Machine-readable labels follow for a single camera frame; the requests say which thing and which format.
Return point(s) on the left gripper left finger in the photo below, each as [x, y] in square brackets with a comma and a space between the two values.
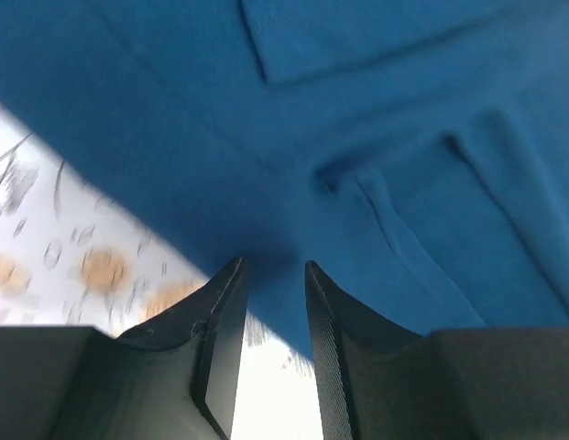
[171, 377]

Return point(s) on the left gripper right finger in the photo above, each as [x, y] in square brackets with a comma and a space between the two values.
[378, 380]

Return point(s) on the navy blue t shirt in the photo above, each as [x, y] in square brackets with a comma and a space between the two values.
[418, 151]

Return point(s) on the floral patterned table mat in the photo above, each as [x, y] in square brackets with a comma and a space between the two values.
[69, 255]

